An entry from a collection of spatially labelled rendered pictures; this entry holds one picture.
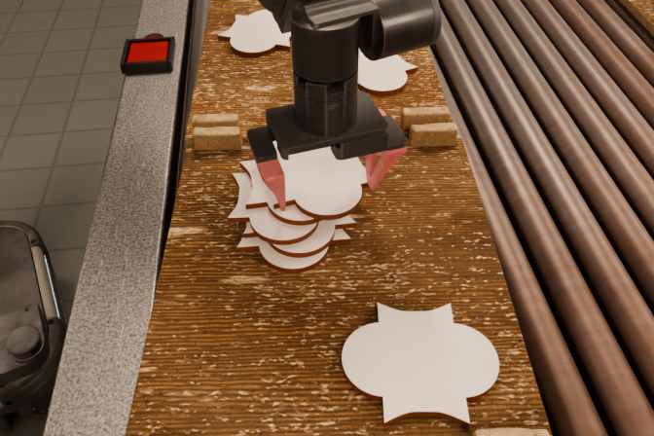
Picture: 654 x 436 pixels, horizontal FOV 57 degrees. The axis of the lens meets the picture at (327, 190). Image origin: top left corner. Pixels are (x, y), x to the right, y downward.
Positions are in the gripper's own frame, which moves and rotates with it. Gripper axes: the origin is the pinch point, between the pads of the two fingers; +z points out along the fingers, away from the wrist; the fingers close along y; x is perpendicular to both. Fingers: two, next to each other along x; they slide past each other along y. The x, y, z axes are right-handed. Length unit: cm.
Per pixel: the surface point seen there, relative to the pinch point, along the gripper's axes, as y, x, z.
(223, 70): 4.7, -34.5, 4.8
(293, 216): 3.8, 0.4, 2.1
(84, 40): 43, -230, 94
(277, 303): 7.7, 7.9, 5.7
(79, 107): 46, -177, 95
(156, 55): 13.6, -42.9, 5.3
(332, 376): 5.1, 16.9, 5.9
